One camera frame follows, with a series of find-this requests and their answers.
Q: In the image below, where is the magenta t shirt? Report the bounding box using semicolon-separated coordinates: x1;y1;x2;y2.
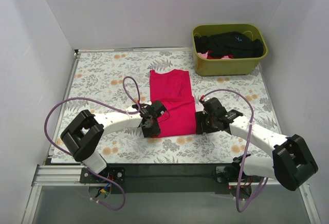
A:
150;69;196;138

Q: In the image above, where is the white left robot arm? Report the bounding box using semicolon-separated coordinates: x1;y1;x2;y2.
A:
60;100;167;183

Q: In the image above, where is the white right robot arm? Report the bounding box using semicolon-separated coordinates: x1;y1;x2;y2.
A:
195;98;318;191

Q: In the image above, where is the floral patterned table mat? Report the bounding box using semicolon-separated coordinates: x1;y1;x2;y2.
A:
59;50;280;163

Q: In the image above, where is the green plastic laundry basket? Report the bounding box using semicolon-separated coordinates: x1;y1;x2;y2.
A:
192;23;268;76

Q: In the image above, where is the pink garment in basket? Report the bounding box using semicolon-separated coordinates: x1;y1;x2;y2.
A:
197;50;233;60

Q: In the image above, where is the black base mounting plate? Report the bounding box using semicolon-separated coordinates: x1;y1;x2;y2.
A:
79;163;263;199

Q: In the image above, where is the black t shirt in basket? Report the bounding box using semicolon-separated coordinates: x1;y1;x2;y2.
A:
194;31;264;59

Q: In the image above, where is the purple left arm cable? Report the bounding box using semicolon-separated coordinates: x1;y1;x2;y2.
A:
44;76;144;211

